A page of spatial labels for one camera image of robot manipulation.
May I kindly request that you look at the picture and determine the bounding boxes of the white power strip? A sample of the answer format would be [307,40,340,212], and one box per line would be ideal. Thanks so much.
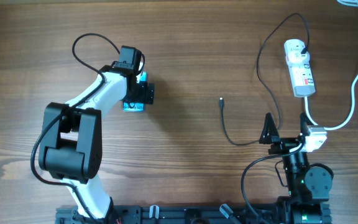
[284,39,316,98]

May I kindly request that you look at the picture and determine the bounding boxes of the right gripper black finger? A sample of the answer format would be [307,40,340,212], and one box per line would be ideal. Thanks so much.
[300,112,310,136]
[259,113,280,144]

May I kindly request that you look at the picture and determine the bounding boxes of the white charger plug adapter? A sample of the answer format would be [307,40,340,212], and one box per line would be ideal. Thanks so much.
[285,50,310,67]

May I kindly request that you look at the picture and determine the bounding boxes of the white power strip cord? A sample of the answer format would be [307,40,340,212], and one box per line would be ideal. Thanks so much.
[304,0,358,131]

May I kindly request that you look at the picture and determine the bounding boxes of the black USB charging cable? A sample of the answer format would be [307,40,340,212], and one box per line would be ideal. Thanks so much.
[219,12,311,147]

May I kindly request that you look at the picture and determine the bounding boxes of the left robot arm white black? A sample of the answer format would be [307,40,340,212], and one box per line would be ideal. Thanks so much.
[30,46,155,223]

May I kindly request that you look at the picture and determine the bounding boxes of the blue Galaxy smartphone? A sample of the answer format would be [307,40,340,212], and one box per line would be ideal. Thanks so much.
[122,71,148,112]

